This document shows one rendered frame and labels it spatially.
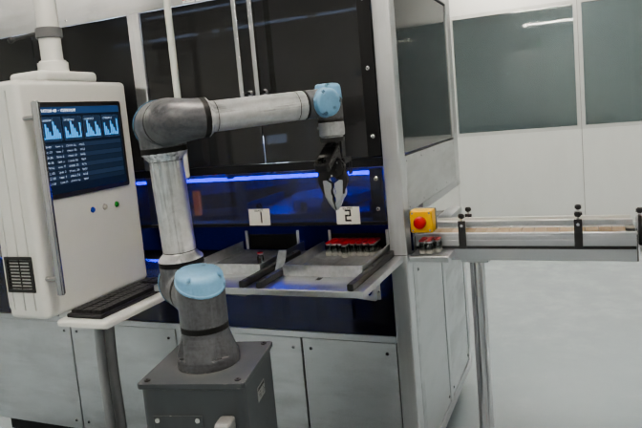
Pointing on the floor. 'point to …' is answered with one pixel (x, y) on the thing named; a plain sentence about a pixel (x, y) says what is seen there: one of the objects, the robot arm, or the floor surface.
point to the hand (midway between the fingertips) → (335, 205)
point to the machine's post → (395, 181)
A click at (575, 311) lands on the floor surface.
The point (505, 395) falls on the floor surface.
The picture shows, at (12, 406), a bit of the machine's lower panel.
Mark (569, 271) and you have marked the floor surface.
